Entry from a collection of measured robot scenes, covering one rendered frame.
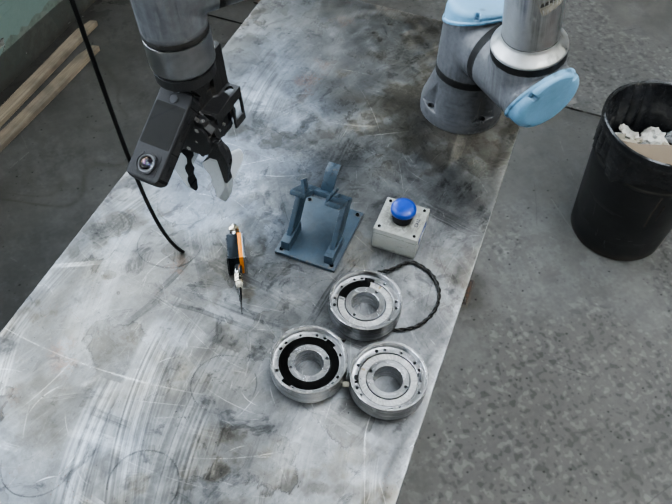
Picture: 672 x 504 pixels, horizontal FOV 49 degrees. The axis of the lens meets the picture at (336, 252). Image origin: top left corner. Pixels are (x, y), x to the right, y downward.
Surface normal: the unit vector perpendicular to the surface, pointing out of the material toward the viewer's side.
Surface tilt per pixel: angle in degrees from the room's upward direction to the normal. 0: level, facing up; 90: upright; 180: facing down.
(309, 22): 0
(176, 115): 34
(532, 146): 0
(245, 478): 0
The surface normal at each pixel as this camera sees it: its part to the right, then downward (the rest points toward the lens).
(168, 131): -0.22, -0.13
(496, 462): 0.03, -0.62
